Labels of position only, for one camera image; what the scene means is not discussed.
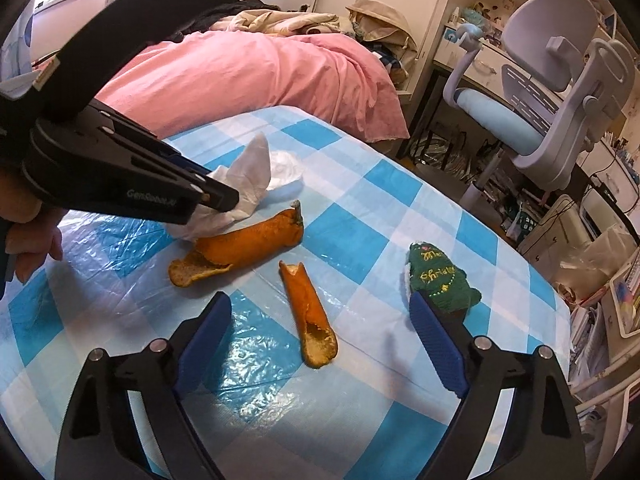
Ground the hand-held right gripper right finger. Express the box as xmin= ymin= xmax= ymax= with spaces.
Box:
xmin=409 ymin=292 xmax=586 ymax=480

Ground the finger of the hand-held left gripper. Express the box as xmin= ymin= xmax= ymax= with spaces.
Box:
xmin=92 ymin=100 xmax=210 ymax=182
xmin=131 ymin=155 xmax=241 ymax=212

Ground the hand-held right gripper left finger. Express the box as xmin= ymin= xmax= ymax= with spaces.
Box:
xmin=55 ymin=291 xmax=233 ymax=480

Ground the white tissue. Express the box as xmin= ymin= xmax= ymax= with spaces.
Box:
xmin=167 ymin=131 xmax=273 ymax=242
xmin=269 ymin=151 xmax=305 ymax=192

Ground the person's left hand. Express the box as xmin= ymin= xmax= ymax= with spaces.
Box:
xmin=0 ymin=172 xmax=66 ymax=282

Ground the wide orange peel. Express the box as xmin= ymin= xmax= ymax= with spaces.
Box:
xmin=168 ymin=200 xmax=305 ymax=289

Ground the green crumpled wrapper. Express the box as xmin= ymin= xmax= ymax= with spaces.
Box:
xmin=400 ymin=241 xmax=482 ymax=319

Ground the pink blanket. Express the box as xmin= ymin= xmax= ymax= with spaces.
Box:
xmin=95 ymin=30 xmax=412 ymax=144

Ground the blue checkered tablecloth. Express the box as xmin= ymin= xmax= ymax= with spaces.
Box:
xmin=0 ymin=105 xmax=572 ymax=480

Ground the white drawer cabinet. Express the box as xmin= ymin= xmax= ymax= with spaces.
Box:
xmin=520 ymin=195 xmax=582 ymax=257

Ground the whale printed curtain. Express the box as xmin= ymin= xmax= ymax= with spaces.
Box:
xmin=0 ymin=0 xmax=132 ymax=83

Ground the white bookshelf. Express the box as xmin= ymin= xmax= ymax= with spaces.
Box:
xmin=570 ymin=260 xmax=640 ymax=462

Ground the clear plastic bag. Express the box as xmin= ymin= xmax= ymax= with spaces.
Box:
xmin=555 ymin=227 xmax=640 ymax=307

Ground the beige clothing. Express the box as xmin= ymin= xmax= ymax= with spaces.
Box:
xmin=210 ymin=7 xmax=342 ymax=39

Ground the tan cloth bag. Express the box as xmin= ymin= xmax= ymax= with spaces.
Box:
xmin=346 ymin=0 xmax=419 ymax=57

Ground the grey desk chair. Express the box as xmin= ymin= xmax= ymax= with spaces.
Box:
xmin=442 ymin=0 xmax=636 ymax=211

